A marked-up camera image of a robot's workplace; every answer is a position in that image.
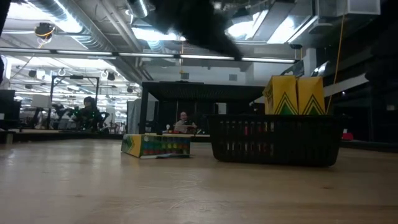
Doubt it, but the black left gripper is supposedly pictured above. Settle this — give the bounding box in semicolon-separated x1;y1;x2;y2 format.
149;0;244;62

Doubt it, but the yellow green crayon box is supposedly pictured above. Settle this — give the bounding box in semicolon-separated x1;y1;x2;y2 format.
297;76;326;116
120;133;192;159
262;74;299;116

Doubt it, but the black plastic basket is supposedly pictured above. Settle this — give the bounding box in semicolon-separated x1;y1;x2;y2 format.
206;113;345;167

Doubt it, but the person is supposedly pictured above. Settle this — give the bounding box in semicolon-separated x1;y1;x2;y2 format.
73;96;111;131
174;111;198;134

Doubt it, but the grey partition panel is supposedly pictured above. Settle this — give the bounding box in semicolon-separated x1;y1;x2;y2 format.
126;98;156;135

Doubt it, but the long linear ceiling light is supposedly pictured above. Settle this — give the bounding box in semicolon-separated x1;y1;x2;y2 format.
0;46;301;65

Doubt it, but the white air vent unit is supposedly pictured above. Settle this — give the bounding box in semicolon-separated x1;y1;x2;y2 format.
317;0;382;18

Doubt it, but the black monitor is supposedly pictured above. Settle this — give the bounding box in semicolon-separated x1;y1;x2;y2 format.
0;89;21;130

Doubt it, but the yellow hanging cable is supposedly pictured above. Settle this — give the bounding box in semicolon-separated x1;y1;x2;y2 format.
325;14;346;115

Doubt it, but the silver ventilation duct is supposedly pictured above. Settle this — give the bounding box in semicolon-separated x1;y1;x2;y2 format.
27;0;155;82

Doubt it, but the black background rig frame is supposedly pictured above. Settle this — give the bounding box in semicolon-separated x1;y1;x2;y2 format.
49;74;100;131

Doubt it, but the black ceiling cable reel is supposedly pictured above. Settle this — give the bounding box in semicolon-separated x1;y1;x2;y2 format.
34;21;57;40

